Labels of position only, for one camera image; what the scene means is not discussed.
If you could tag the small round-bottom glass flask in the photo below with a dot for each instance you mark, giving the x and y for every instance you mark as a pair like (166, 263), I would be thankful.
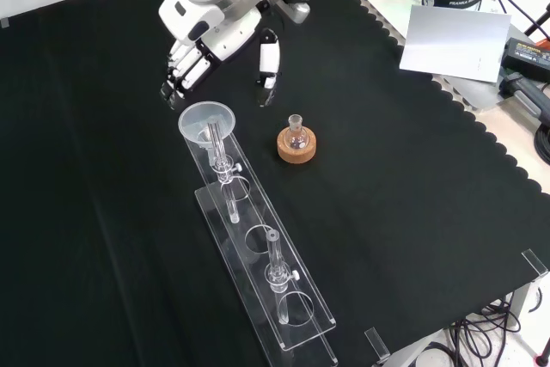
(296, 139)

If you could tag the clear plastic funnel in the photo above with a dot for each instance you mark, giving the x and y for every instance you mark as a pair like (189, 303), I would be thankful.
(191, 120)

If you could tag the black power adapter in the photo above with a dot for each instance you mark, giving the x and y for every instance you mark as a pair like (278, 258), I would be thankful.
(526, 54)

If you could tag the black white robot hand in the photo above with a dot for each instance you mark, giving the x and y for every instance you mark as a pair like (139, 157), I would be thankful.
(215, 32)

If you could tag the white card board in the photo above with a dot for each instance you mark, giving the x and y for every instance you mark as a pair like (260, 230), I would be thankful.
(455, 42)

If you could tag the grey tape strip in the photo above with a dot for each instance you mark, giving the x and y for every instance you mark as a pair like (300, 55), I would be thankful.
(4, 23)

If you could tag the transparent funnel stand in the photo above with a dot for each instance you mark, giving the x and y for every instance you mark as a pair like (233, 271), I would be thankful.
(275, 273)

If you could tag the black tripod leg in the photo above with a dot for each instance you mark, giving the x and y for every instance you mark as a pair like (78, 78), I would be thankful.
(537, 25)

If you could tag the black table cloth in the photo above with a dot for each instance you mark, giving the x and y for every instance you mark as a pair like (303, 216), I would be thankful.
(386, 169)

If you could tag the clear cloth clip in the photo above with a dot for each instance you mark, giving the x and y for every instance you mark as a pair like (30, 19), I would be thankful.
(535, 263)
(377, 343)

